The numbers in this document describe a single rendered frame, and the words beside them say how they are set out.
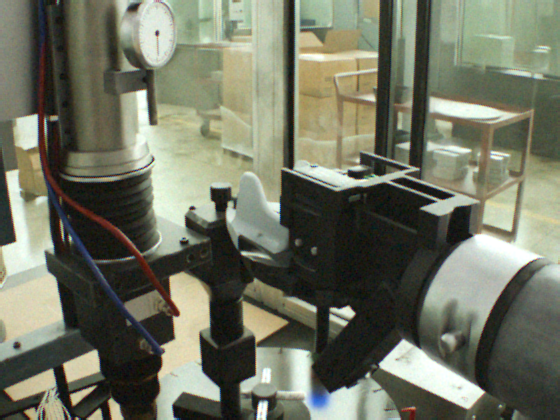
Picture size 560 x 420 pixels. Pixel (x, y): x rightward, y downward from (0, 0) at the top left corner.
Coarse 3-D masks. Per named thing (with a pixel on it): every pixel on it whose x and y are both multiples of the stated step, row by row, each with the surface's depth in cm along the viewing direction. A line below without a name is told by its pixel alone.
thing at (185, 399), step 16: (240, 384) 58; (176, 400) 61; (192, 400) 61; (208, 400) 61; (224, 400) 58; (240, 400) 59; (176, 416) 61; (192, 416) 60; (208, 416) 59; (224, 416) 59; (240, 416) 59
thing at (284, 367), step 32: (256, 352) 83; (288, 352) 83; (160, 384) 76; (192, 384) 76; (288, 384) 76; (320, 384) 76; (160, 416) 70; (320, 416) 70; (352, 416) 70; (384, 416) 70
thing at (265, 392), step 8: (264, 376) 70; (256, 384) 68; (264, 384) 68; (272, 384) 68; (248, 392) 67; (256, 392) 66; (264, 392) 66; (272, 392) 66; (280, 392) 67; (288, 392) 67; (296, 392) 67; (304, 392) 67; (256, 400) 66; (264, 400) 66; (272, 400) 66; (296, 400) 67; (304, 400) 67; (256, 408) 66; (264, 408) 64; (272, 408) 67; (264, 416) 63
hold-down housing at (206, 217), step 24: (216, 192) 50; (192, 216) 50; (216, 216) 50; (216, 240) 49; (216, 264) 50; (216, 288) 51; (240, 288) 53; (216, 312) 54; (240, 312) 54; (216, 336) 55; (240, 336) 55; (216, 360) 54; (240, 360) 55; (216, 384) 56
